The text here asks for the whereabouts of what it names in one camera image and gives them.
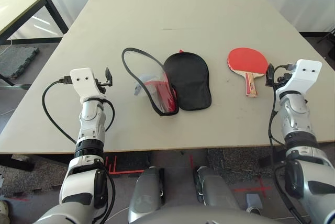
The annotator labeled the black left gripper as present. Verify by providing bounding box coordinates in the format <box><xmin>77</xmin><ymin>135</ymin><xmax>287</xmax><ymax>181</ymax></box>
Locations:
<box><xmin>94</xmin><ymin>66</ymin><xmax>114</xmax><ymax>95</ymax></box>

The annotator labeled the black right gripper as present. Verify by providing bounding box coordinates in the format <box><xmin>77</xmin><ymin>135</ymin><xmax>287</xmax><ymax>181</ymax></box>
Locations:
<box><xmin>265</xmin><ymin>63</ymin><xmax>291</xmax><ymax>87</ymax></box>

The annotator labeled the red ping-pong paddle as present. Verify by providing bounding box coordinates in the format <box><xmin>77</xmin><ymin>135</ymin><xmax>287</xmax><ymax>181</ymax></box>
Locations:
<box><xmin>226</xmin><ymin>47</ymin><xmax>269</xmax><ymax>98</ymax></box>

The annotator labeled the clear plastic wrapper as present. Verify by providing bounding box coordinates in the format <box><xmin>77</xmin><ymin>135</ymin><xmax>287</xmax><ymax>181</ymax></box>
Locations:
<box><xmin>132</xmin><ymin>74</ymin><xmax>155</xmax><ymax>97</ymax></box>

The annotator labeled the red and black paddle case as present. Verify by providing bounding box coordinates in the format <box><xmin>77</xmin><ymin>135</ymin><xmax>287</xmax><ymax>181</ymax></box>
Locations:
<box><xmin>121</xmin><ymin>48</ymin><xmax>212</xmax><ymax>117</ymax></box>

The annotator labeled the dark speckled floor mat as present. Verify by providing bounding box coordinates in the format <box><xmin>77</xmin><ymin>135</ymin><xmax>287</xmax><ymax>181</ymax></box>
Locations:
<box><xmin>208</xmin><ymin>147</ymin><xmax>286</xmax><ymax>183</ymax></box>

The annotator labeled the grey foam floor mat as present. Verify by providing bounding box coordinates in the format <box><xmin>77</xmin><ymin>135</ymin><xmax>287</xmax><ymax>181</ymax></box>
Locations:
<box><xmin>0</xmin><ymin>46</ymin><xmax>39</xmax><ymax>77</ymax></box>

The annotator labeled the black-framed side table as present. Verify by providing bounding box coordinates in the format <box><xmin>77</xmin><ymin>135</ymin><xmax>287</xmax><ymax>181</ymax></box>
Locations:
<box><xmin>0</xmin><ymin>0</ymin><xmax>70</xmax><ymax>87</ymax></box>

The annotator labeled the grey left robot leg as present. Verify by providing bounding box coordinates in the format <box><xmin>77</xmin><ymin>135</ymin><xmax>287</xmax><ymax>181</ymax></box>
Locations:
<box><xmin>129</xmin><ymin>166</ymin><xmax>166</xmax><ymax>224</ymax></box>

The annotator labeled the grey robot leg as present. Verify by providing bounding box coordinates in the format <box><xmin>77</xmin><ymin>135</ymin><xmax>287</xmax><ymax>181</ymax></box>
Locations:
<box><xmin>193</xmin><ymin>165</ymin><xmax>240</xmax><ymax>213</ymax></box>
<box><xmin>129</xmin><ymin>166</ymin><xmax>166</xmax><ymax>224</ymax></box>

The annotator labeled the blue-grey foot pedal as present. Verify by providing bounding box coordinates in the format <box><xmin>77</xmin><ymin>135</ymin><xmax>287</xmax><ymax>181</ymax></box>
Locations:
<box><xmin>245</xmin><ymin>193</ymin><xmax>263</xmax><ymax>209</ymax></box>

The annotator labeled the grey right robot leg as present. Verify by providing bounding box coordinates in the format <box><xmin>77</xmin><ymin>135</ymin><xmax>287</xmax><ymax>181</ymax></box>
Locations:
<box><xmin>193</xmin><ymin>165</ymin><xmax>240</xmax><ymax>213</ymax></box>

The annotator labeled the grey robot torso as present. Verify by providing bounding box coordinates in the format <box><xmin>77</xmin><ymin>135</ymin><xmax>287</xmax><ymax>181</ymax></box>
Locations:
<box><xmin>128</xmin><ymin>205</ymin><xmax>288</xmax><ymax>224</ymax></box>

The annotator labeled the white bystander shoe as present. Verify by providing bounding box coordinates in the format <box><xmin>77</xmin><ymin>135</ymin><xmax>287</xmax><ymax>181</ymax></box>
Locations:
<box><xmin>0</xmin><ymin>199</ymin><xmax>9</xmax><ymax>221</ymax></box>

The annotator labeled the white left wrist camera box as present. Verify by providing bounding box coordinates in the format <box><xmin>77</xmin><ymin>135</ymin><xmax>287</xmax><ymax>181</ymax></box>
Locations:
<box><xmin>70</xmin><ymin>68</ymin><xmax>105</xmax><ymax>102</ymax></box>

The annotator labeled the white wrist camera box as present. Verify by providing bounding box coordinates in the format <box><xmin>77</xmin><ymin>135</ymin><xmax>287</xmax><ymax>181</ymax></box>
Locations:
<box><xmin>70</xmin><ymin>68</ymin><xmax>105</xmax><ymax>102</ymax></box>
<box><xmin>276</xmin><ymin>59</ymin><xmax>322</xmax><ymax>96</ymax></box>

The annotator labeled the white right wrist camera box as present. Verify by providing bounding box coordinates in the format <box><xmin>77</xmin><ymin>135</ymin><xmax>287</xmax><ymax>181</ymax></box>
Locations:
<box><xmin>276</xmin><ymin>59</ymin><xmax>322</xmax><ymax>96</ymax></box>

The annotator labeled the black left wrist camera cable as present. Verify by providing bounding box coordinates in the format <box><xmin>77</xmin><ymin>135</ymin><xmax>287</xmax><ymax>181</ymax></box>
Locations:
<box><xmin>41</xmin><ymin>76</ymin><xmax>116</xmax><ymax>145</ymax></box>

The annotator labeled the thin white floor cable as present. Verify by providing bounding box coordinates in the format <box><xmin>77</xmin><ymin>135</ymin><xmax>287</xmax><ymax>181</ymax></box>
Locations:
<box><xmin>106</xmin><ymin>206</ymin><xmax>131</xmax><ymax>222</ymax></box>

